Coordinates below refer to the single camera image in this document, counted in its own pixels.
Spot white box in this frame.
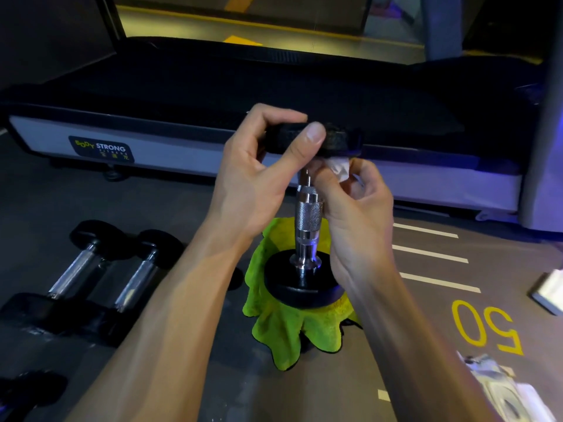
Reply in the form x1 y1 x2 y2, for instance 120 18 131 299
529 269 563 316

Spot grey pillar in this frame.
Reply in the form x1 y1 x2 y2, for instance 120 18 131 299
419 0 464 63

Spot green microfiber cloth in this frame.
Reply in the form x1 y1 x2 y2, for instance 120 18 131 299
242 217 362 372

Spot person's left hand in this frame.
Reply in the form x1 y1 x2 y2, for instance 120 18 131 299
206 103 326 241

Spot black dumbbell with knurled handle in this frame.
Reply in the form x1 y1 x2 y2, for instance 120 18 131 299
263 122 365 309

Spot wipes packet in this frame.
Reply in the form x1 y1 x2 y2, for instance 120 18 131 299
457 352 557 422

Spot person's right hand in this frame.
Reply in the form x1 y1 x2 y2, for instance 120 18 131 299
307 157 397 300

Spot white wipe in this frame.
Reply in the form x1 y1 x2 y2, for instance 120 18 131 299
325 155 367 189

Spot person's left forearm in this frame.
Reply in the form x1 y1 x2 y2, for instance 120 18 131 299
65 215 261 422

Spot person's right forearm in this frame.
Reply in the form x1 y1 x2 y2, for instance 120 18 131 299
335 269 507 422

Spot black and grey treadmill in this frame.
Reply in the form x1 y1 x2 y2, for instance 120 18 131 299
0 0 563 235

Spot black dumbbell with chrome handle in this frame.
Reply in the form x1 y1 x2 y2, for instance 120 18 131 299
81 228 185 348
0 370 69 422
0 219 133 335

